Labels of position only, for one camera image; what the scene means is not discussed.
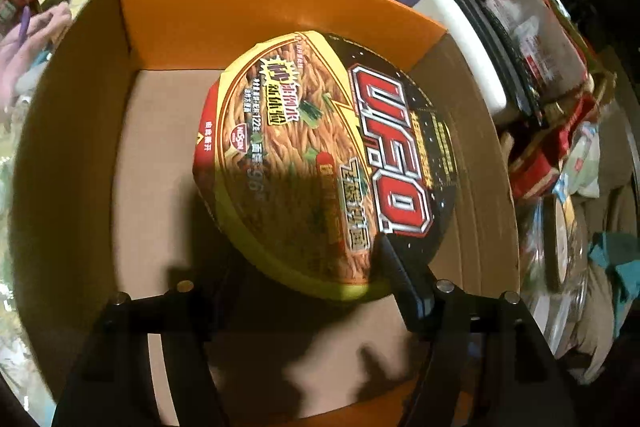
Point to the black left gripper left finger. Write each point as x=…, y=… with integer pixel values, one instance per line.
x=111, y=381

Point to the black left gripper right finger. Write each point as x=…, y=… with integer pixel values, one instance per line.
x=518, y=381

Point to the UFO instant noodle bowl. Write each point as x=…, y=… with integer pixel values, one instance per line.
x=311, y=145

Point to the orange cardboard box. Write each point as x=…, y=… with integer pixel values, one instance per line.
x=104, y=201

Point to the red snack packaging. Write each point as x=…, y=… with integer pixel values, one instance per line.
x=553, y=70

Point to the white plastic container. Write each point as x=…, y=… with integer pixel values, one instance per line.
x=449, y=14

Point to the pink fabric toy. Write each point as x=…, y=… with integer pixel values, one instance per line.
x=43, y=28

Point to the purple spoon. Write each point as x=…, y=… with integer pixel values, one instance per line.
x=24, y=25

